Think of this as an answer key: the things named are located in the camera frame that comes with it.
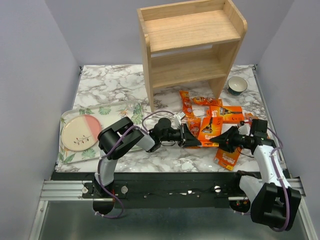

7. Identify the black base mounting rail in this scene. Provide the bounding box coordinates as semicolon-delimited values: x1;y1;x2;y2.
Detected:
51;171;247;213

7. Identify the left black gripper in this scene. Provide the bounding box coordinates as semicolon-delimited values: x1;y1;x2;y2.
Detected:
160;123;202;148

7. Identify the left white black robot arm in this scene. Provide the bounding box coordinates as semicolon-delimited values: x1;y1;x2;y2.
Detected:
93;117;202;198

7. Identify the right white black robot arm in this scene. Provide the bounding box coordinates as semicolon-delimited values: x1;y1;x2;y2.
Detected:
210;119;302;232

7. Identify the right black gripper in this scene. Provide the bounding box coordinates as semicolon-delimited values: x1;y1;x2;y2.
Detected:
210;125;251;153

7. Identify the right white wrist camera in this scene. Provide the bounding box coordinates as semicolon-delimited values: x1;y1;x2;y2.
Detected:
237;120;252;135

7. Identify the orange razor pouch upright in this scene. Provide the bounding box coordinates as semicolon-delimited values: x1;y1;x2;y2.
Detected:
179;90;195;117

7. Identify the cream and pink plate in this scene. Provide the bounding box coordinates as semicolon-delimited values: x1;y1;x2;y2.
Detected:
61;114;102;152

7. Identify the dark green ceramic bowl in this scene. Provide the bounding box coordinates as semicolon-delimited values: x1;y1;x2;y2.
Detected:
227;76;248;96

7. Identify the orange razor box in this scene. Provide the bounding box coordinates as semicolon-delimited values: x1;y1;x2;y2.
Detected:
209;106;245;124
213;148;241;171
198;116;223;147

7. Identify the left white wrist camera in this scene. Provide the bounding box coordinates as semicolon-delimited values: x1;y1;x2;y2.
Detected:
174;112;186;127

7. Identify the orange razor pouch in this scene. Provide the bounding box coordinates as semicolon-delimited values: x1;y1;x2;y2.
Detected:
192;96;223;107
244;112;259;126
179;90;195;117
187;117;201;137

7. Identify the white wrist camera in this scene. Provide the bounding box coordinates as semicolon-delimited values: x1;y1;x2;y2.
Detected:
174;112;186;127
237;120;252;135

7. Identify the clear drinking glass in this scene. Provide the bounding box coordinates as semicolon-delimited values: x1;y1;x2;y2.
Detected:
124;95;139;109

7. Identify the aluminium frame rail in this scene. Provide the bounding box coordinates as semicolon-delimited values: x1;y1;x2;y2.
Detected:
40;178;306;201

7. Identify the wooden two-tier shelf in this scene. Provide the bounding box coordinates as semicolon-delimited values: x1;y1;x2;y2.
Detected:
137;0;248;111

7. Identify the leaf-patterned serving tray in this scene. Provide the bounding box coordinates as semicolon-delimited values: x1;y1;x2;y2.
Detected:
58;100;144;165

